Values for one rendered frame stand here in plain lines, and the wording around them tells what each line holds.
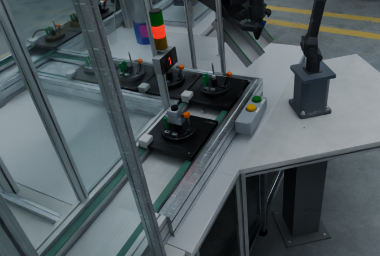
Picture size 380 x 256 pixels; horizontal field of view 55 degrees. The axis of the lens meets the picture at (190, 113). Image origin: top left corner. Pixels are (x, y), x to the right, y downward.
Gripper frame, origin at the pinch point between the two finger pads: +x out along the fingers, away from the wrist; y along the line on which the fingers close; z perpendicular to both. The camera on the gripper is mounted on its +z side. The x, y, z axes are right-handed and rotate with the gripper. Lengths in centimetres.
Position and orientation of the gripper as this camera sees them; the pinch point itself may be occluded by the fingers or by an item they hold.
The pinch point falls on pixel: (257, 31)
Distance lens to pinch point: 156.4
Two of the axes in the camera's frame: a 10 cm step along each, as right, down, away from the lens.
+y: -4.7, 5.6, -6.8
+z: -8.7, -1.9, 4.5
